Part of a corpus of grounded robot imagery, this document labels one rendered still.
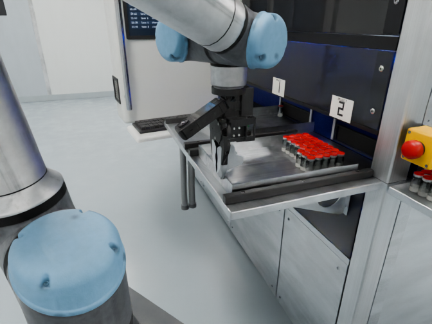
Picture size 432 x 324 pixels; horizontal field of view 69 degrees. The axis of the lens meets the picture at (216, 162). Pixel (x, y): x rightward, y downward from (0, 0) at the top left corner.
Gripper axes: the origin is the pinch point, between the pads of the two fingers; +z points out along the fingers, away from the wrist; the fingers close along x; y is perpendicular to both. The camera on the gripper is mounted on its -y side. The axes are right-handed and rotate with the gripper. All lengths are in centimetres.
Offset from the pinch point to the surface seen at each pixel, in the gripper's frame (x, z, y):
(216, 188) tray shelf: 0.0, 3.6, -0.4
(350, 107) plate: 3.7, -11.8, 38.5
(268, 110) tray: 54, 2, 42
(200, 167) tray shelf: 12.3, 3.6, -0.7
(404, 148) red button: -17.4, -8.2, 35.0
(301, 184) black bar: -8.1, 1.7, 17.4
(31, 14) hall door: 543, -43, -110
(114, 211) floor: 143, 92, -26
